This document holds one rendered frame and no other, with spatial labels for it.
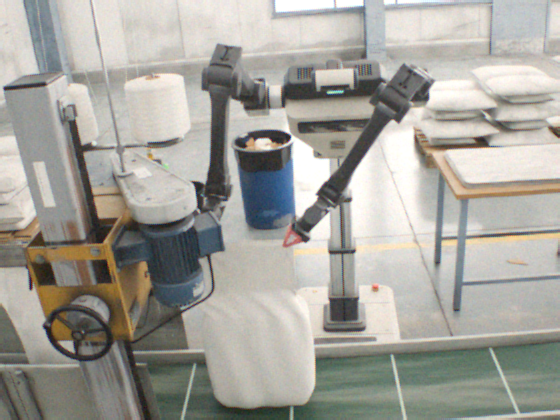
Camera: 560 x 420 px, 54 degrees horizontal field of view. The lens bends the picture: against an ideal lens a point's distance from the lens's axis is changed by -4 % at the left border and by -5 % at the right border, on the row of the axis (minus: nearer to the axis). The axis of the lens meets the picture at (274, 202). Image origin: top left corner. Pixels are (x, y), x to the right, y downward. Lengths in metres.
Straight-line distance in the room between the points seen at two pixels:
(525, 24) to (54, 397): 9.42
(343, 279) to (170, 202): 1.39
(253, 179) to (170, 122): 2.61
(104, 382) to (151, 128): 0.76
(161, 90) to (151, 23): 8.56
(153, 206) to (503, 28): 9.20
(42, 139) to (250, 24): 8.50
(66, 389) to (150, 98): 1.16
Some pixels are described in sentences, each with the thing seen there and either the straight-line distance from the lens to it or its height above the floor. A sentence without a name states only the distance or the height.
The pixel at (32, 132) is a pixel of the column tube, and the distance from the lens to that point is 1.43.
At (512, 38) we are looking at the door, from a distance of 10.38.
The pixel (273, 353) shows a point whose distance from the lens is 2.08.
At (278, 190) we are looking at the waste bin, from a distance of 4.15.
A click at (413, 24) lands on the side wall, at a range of 9.95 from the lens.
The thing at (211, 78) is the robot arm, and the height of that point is 1.65.
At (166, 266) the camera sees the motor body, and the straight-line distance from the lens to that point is 1.56.
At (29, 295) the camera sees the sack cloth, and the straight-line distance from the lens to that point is 2.24.
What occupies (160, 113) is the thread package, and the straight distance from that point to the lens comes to 1.52.
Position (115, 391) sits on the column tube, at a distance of 1.80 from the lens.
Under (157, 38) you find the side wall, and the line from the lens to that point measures 10.08.
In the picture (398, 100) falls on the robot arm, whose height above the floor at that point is 1.56.
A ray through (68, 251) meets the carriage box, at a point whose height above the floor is 1.32.
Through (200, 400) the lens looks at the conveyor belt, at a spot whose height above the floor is 0.38.
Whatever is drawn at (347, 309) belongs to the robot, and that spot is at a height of 0.37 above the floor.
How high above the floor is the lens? 2.00
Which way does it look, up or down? 25 degrees down
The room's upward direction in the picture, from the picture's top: 5 degrees counter-clockwise
